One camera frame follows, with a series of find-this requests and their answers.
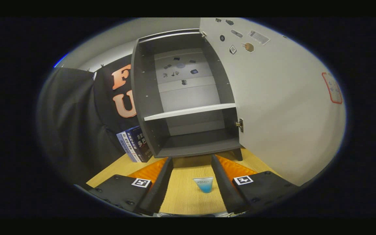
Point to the dark grey cabinet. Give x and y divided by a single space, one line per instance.
142 91

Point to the dark blue book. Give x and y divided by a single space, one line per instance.
142 142
133 145

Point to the ceiling light strip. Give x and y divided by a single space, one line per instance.
60 60

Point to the white and blue tube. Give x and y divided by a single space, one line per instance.
204 186

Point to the black backdrop cloth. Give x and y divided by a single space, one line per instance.
70 124

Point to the beige cabinet door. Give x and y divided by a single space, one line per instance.
282 114

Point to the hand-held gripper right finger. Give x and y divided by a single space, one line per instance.
227 189

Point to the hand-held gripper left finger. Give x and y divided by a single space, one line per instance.
157 189

